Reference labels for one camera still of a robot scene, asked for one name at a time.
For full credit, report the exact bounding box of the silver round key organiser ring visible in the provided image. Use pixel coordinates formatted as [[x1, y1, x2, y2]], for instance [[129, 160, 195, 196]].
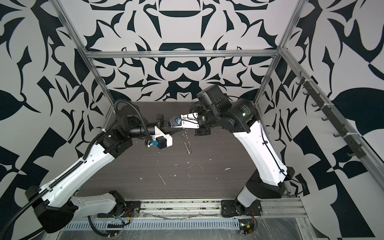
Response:
[[181, 128, 193, 154]]

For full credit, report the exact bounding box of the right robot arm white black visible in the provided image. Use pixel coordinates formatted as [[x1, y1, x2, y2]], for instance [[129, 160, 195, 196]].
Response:
[[193, 85, 295, 211]]

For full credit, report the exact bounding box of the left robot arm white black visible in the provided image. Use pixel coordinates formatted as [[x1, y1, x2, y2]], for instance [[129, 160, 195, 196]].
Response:
[[26, 103, 172, 234]]

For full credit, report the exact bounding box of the small electronics board green led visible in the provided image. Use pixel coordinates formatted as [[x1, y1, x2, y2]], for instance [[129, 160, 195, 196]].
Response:
[[239, 219, 258, 235]]

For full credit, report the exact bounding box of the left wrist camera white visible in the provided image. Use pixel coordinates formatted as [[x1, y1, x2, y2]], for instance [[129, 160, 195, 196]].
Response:
[[151, 134, 173, 149]]

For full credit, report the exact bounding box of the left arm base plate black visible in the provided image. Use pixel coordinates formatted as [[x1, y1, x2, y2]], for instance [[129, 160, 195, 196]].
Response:
[[97, 201, 142, 218]]

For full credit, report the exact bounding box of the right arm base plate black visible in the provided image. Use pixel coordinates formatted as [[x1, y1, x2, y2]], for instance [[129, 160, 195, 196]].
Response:
[[221, 200, 263, 218]]

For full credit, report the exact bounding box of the black corrugated cable conduit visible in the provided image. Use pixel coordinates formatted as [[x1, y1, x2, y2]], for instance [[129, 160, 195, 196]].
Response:
[[0, 98, 154, 240]]

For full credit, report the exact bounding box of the white slotted cable duct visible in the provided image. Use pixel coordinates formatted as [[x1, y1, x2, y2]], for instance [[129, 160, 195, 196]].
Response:
[[59, 218, 241, 231]]

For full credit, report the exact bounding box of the aluminium front rail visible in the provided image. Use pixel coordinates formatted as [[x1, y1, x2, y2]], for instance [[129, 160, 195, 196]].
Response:
[[71, 196, 308, 220]]

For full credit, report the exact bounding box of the grey wall hook rack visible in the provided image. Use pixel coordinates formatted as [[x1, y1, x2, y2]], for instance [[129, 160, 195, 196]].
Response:
[[297, 73, 367, 159]]

